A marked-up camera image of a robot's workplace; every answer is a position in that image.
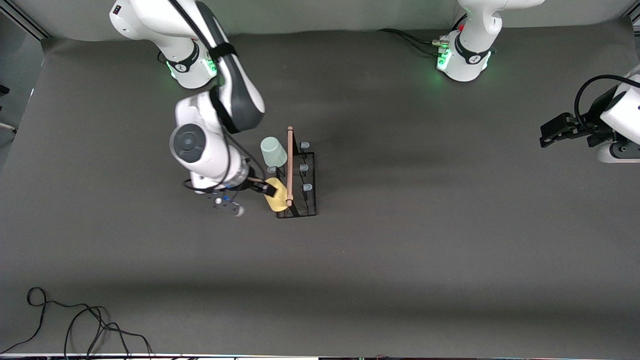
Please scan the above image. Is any yellow plastic cup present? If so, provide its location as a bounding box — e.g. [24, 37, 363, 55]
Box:
[263, 177, 292, 214]

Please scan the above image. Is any black wire cup holder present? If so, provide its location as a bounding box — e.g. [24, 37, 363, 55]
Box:
[267, 126, 319, 219]

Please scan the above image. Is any loose black cable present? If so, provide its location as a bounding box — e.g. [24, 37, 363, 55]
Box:
[0, 286, 153, 360]

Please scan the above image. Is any black left base cable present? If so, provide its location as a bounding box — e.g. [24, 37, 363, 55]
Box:
[377, 27, 451, 57]

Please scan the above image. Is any pale green plastic cup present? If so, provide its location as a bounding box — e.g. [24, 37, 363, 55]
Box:
[260, 136, 289, 169]

